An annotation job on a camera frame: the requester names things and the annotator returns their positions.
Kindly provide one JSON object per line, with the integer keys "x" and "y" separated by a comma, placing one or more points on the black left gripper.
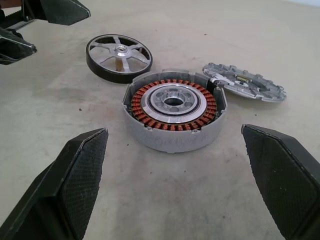
{"x": 30, "y": 10}

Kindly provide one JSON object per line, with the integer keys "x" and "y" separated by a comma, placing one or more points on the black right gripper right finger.
{"x": 287, "y": 185}

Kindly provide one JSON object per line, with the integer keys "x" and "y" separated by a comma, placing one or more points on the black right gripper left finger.
{"x": 57, "y": 190}

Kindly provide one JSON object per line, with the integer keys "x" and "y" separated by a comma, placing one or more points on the black-rimmed silver spoked rotor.
{"x": 122, "y": 50}

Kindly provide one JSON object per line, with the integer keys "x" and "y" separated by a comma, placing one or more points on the silver notched motor cover plate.
{"x": 250, "y": 87}

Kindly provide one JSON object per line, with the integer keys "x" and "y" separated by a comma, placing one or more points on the grey motor housing copper coils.
{"x": 172, "y": 140}

